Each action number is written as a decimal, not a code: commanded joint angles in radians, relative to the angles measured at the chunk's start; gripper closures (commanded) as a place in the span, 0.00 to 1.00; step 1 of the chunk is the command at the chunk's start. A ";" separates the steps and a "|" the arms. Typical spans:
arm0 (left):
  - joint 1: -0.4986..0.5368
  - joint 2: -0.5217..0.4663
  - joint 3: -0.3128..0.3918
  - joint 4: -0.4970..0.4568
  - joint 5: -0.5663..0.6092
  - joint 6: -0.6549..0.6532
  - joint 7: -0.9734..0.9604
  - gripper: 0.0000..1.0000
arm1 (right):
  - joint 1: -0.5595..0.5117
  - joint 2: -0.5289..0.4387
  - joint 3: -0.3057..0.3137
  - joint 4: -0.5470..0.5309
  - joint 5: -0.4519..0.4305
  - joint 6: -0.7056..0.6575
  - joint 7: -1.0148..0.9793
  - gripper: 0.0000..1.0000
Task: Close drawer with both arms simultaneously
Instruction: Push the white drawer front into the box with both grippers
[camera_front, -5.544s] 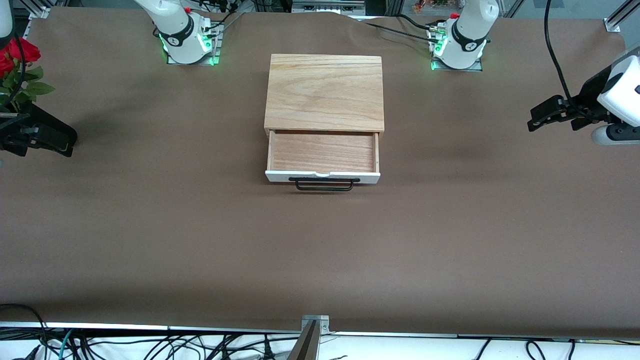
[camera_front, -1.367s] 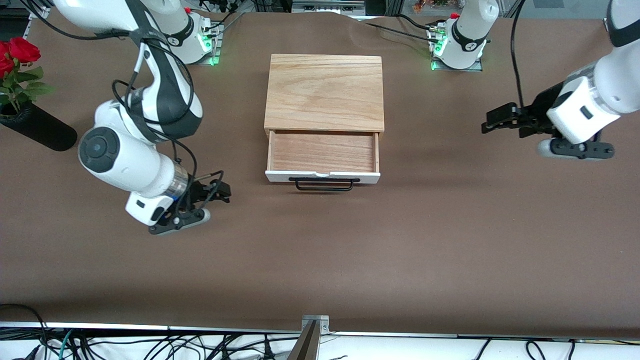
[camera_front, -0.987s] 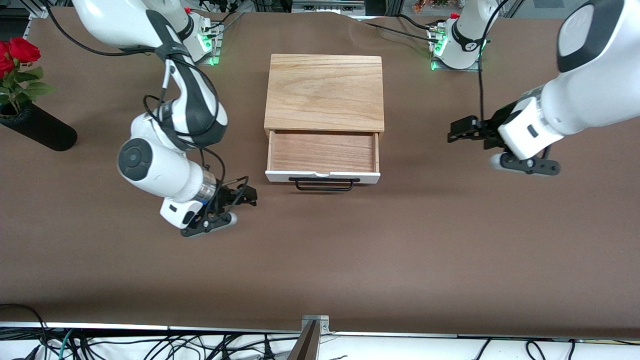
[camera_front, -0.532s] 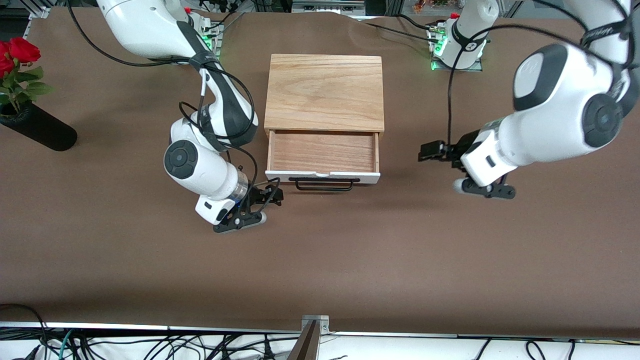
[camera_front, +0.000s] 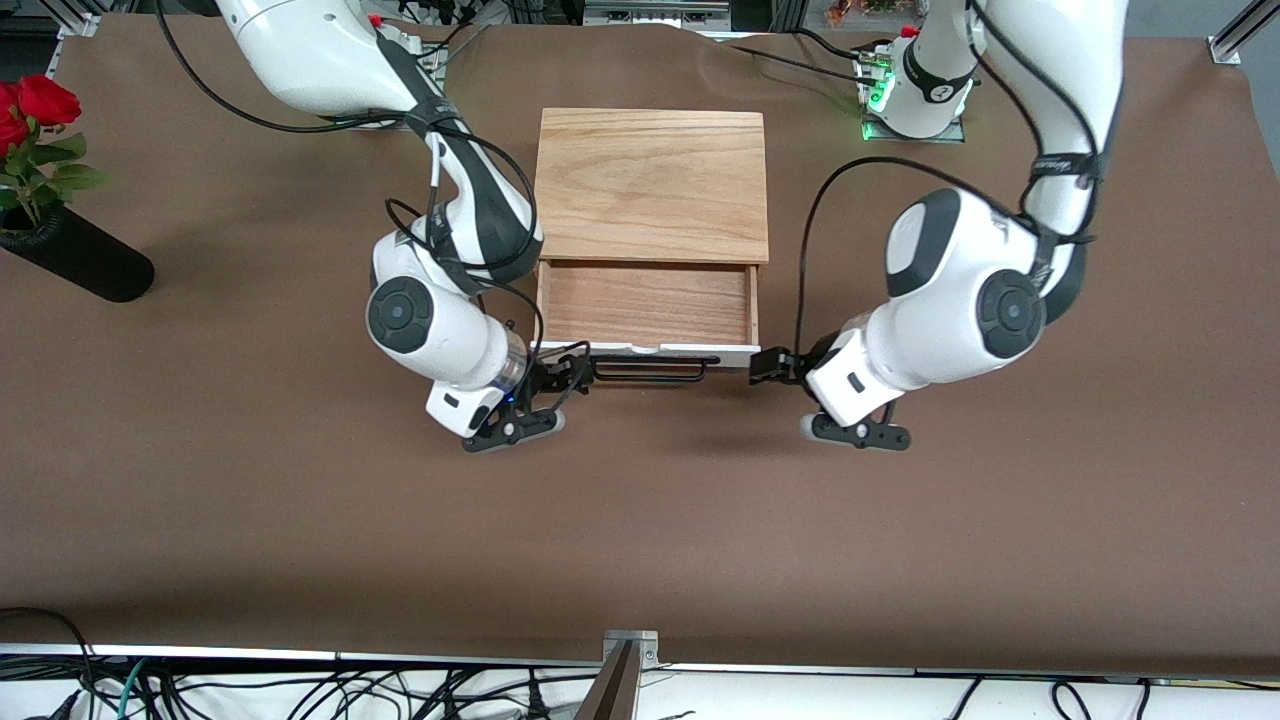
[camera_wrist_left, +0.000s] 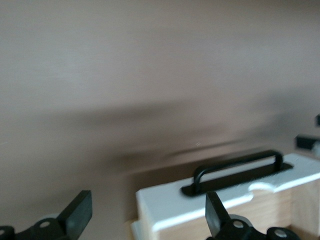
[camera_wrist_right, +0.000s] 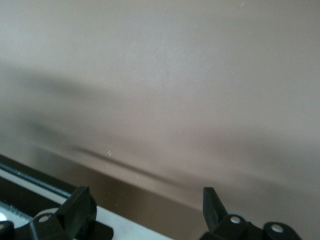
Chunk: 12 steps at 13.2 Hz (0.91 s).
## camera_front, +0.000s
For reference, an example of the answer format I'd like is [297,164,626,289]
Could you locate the tangled black floor cables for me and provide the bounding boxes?
[100,665,601,720]

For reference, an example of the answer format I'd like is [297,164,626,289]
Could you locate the black metal drawer handle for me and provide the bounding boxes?
[585,352,723,387]

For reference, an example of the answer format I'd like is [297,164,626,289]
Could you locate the green lit arm base connector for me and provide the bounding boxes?
[855,45,898,119]

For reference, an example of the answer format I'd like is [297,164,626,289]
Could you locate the black ribbed cylindrical vase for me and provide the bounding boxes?
[0,205,156,304]

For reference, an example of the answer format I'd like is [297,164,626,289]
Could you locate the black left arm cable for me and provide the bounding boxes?
[793,0,1111,361]

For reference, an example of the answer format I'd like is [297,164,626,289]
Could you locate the silver metal clamp bracket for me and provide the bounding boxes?
[603,630,661,669]

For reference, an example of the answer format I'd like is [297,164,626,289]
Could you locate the dark camera stand beam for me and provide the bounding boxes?
[575,640,641,720]

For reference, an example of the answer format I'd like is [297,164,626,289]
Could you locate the light wooden drawer cabinet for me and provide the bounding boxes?
[533,107,771,266]

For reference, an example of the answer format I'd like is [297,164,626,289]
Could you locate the black floor cable loop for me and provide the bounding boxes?
[0,607,101,720]

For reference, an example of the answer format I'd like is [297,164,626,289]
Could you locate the brown table cover cloth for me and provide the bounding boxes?
[0,15,1280,676]

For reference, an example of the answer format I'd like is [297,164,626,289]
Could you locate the wooden drawer with white front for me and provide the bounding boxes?
[535,258,763,369]

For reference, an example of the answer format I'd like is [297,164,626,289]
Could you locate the aluminium frame profile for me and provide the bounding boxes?
[1208,0,1280,66]
[45,0,111,39]

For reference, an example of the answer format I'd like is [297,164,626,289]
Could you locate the white table edge rail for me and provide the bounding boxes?
[0,643,1280,693]

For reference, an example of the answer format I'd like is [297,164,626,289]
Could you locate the red artificial rose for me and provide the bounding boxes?
[15,75,109,236]
[0,83,31,156]

